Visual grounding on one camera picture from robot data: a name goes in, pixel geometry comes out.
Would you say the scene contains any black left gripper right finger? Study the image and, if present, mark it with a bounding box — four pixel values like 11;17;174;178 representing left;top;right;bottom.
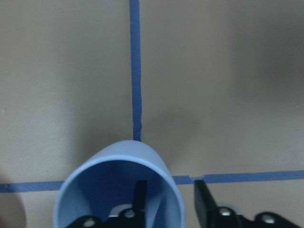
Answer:
194;180;217;228

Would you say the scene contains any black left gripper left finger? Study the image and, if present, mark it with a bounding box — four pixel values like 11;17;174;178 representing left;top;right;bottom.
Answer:
133;180;147;210

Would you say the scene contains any blue cup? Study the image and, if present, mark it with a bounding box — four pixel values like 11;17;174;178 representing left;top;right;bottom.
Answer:
53;140;186;228

